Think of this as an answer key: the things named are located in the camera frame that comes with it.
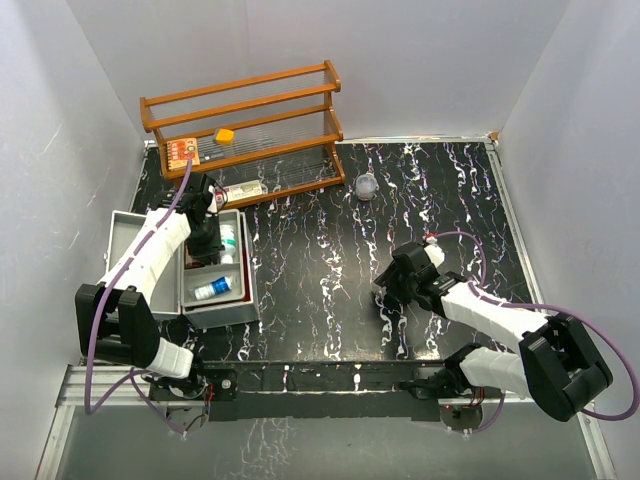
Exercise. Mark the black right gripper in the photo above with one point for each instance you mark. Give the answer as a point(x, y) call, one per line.
point(389, 280)

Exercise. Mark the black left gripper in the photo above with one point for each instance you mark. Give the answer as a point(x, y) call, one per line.
point(208, 253)

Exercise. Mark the small white bottle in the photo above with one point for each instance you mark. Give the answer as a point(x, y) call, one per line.
point(228, 242)

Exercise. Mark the grey plastic tray insert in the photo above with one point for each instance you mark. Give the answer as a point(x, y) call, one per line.
point(196, 277)

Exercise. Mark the white blue bandage roll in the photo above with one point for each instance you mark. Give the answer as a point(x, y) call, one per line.
point(220, 286)

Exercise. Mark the grey metal case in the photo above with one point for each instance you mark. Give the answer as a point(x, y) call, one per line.
point(173, 294)

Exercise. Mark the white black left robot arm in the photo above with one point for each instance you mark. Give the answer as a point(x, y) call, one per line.
point(114, 318)

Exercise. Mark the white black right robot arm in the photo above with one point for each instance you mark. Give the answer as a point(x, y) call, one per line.
point(548, 358)

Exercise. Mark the white green medicine box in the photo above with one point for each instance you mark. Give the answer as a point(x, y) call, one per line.
point(245, 190)

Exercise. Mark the orange patterned box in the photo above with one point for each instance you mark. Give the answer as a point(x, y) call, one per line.
point(181, 152)

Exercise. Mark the clear round plastic container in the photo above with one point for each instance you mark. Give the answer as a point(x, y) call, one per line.
point(366, 187)

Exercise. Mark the yellow small box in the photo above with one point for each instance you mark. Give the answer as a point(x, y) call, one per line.
point(224, 137)

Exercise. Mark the wooden shelf rack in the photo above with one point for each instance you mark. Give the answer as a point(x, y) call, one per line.
point(286, 130)

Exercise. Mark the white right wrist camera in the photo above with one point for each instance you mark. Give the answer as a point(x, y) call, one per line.
point(434, 252)

